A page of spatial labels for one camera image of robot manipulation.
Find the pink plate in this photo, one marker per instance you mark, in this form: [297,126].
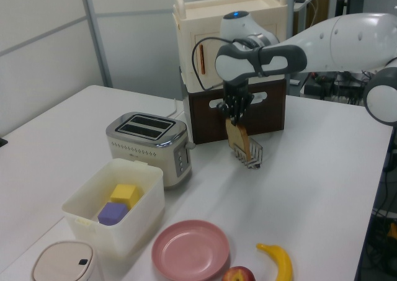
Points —
[190,250]

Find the yellow foam cube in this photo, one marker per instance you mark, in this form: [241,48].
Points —
[122,192]

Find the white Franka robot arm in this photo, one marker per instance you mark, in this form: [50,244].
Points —
[341,45]

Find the toast bread slice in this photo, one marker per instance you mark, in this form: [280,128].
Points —
[238,141]

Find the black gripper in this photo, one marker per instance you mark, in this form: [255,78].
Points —
[237,93]

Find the yellow banana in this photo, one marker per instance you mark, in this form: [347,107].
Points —
[283,262]

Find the red apple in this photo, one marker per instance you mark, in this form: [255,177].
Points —
[238,275]

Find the chrome and cream toaster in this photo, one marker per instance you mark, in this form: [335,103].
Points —
[139,157]

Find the white round lid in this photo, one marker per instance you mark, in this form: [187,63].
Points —
[62,265]

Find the yellow object under table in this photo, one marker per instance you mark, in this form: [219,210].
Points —
[393,234]

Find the cream cabinet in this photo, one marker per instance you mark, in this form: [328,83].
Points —
[189,45]

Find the brown drawer box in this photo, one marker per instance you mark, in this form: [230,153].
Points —
[211,129]

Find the metal toast rack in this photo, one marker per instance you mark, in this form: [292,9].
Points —
[254,167]

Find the black electronics box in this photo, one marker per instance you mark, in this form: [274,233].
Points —
[322,79]

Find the black monitor stand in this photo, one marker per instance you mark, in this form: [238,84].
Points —
[342,5]

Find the purple foam cube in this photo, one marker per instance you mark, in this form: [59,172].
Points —
[111,214]

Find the white plastic container box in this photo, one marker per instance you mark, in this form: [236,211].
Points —
[124,237]

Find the black flat object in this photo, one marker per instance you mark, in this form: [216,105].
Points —
[3,142]

